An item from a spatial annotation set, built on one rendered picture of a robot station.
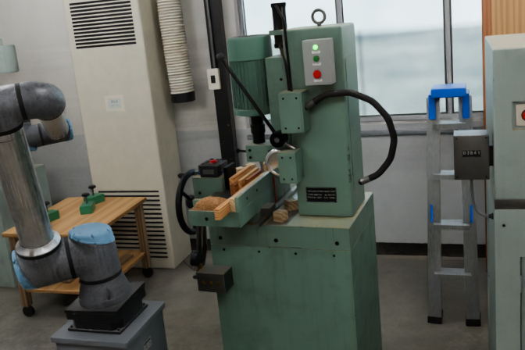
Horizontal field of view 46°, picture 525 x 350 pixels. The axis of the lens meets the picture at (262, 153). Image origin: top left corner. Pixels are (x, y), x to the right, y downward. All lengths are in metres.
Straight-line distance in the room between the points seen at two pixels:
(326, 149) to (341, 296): 0.56
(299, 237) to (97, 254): 0.74
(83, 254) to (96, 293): 0.15
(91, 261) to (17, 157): 0.46
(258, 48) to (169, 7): 1.56
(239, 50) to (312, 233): 0.75
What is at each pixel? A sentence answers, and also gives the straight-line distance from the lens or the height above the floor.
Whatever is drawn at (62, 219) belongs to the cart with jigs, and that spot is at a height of 0.53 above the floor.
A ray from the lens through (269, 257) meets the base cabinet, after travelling 2.43.
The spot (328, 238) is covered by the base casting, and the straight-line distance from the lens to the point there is 2.33.
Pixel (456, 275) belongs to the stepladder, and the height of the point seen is 0.26.
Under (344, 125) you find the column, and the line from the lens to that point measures 2.30.
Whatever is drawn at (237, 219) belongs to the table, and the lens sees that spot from 2.26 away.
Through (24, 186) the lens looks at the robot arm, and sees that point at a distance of 2.10.
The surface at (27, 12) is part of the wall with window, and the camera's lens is 4.65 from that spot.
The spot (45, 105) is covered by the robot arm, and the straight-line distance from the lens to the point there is 1.99.
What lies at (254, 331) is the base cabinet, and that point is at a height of 0.34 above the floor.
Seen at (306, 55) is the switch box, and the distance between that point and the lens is 2.23.
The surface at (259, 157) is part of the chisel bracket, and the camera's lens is 2.52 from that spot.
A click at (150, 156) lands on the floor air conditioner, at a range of 3.97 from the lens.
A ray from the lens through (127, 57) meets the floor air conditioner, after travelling 3.92.
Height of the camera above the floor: 1.61
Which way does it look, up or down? 13 degrees down
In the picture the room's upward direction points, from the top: 6 degrees counter-clockwise
